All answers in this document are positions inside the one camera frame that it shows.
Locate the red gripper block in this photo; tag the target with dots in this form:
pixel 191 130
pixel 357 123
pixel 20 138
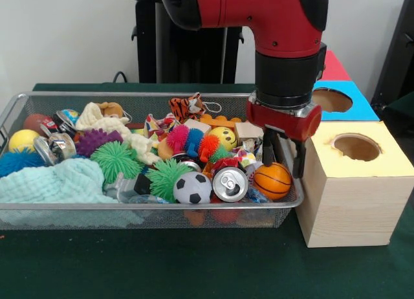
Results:
pixel 284 121

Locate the orange basketball toy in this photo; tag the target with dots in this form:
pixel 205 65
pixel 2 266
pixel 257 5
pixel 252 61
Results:
pixel 273 182

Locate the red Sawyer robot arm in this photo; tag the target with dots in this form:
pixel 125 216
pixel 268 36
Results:
pixel 275 20

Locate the wooden box with three holes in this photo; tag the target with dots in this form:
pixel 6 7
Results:
pixel 349 208

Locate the silver mesh bin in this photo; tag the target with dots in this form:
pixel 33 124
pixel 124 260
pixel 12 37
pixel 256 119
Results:
pixel 145 205

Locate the yellow smiley face ball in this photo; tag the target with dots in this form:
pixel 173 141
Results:
pixel 224 138

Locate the silver soda can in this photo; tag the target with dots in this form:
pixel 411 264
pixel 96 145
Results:
pixel 230 184

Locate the black and white soccer ball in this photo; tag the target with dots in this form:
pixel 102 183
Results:
pixel 192 188

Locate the orange tiger plush toy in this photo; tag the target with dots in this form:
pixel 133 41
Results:
pixel 186 106

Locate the green spiky ball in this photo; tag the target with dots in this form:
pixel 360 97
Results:
pixel 166 179
pixel 114 160

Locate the black flat panel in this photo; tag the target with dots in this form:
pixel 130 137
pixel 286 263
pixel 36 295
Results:
pixel 401 53

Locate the mint green cloth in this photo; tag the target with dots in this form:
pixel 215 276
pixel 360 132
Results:
pixel 48 182

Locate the plain yellow ball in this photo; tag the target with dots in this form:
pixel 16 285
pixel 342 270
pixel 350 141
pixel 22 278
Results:
pixel 23 139

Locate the blue spiky ball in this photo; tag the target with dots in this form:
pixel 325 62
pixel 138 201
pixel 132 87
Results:
pixel 17 161

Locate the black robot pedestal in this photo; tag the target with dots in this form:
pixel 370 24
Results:
pixel 191 59

